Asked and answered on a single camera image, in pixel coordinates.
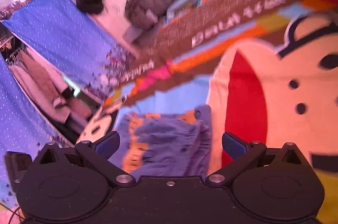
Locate blue patterned pajama pants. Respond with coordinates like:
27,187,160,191
109,104,212,179

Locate blue wardrobe curtain left panel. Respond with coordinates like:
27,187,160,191
0,58,71,208

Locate hanging pink brown clothes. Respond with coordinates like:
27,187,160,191
9,48,92,125

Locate colourful cartoon bed sheet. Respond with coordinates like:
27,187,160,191
90,0,337,223

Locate blue bicycle wardrobe curtain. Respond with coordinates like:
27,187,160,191
1,0,132,100

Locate brown quilted jacket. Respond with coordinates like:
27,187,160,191
124,0,176,30

